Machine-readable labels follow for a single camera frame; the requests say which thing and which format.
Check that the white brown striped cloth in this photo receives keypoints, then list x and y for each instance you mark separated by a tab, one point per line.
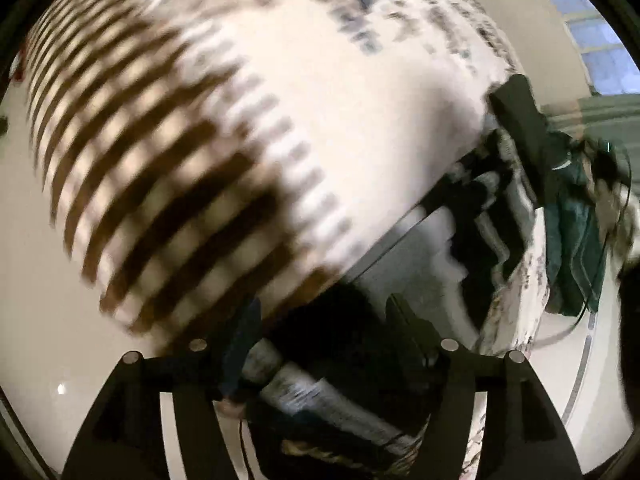
350	135

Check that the green striped curtain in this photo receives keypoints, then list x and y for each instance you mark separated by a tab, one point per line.
600	110

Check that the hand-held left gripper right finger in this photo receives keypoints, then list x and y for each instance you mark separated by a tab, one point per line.
407	327

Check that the folded dark green quilt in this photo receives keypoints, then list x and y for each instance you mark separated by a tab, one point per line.
570	240

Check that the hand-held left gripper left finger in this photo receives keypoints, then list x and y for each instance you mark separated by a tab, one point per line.
244	332

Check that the striped knit sweater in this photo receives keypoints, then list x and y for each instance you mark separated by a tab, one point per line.
480	240

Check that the white bed headboard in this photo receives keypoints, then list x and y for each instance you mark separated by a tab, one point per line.
550	390

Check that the folded black garment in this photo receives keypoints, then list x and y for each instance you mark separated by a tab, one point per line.
522	120

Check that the window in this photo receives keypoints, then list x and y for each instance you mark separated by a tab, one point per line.
600	50

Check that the beige cloth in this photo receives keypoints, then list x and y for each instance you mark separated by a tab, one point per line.
614	210

